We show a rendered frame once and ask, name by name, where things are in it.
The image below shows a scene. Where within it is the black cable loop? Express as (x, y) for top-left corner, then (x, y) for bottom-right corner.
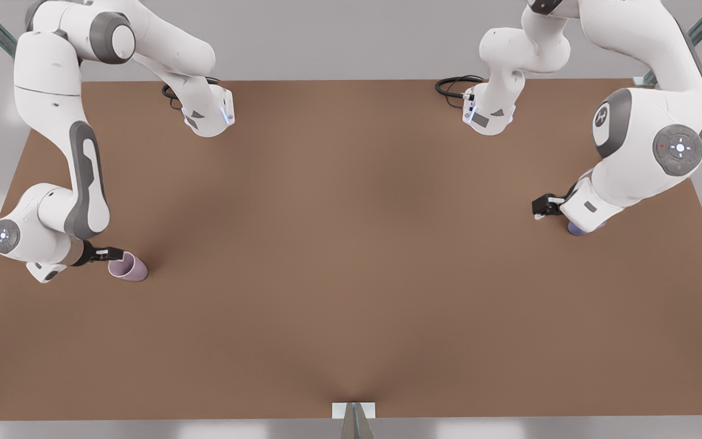
(435, 75), (486, 110)
(161, 77), (222, 112)

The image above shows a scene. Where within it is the pink cup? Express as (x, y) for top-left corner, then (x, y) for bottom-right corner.
(108, 252), (149, 282)

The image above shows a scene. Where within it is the purple cup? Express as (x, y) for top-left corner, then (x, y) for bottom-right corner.
(567, 220), (606, 237)

